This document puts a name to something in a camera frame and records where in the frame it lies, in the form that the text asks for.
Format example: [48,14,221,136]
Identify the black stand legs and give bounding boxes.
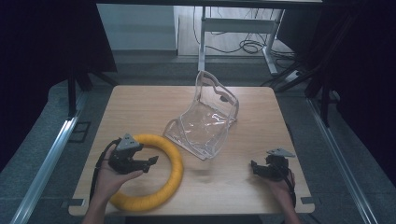
[261,12,359,128]
[66,63,120,119]

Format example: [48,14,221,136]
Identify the aluminium floor rail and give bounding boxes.
[306,91,380,224]
[8,91,90,224]

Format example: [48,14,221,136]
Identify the yellow padded ring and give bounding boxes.
[107,133,185,214]

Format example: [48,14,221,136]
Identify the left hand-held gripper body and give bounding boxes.
[107,133,145,175]

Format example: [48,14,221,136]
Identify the black floor bracket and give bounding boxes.
[67,120,92,144]

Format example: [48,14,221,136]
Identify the clear plastic bag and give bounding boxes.
[163,70,240,161]

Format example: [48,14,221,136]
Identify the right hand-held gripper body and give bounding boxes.
[262,147,296,183]

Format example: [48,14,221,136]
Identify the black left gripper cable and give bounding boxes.
[89,138,121,203]

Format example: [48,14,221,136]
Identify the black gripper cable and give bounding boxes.
[89,138,121,203]
[286,167,297,209]

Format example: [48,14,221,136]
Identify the black floor cables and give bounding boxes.
[191,6,300,88]

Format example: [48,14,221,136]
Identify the person's right hand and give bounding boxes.
[268,170,297,208]

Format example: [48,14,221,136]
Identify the white desk frame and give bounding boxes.
[197,6,286,76]

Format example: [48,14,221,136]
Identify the white power strip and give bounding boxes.
[284,69,303,84]

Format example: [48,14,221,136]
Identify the person's left hand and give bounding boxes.
[92,156,145,202]

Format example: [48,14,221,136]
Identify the dark curtain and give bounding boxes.
[276,0,396,188]
[0,0,119,174]

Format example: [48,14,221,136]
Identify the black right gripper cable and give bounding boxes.
[286,167,297,209]

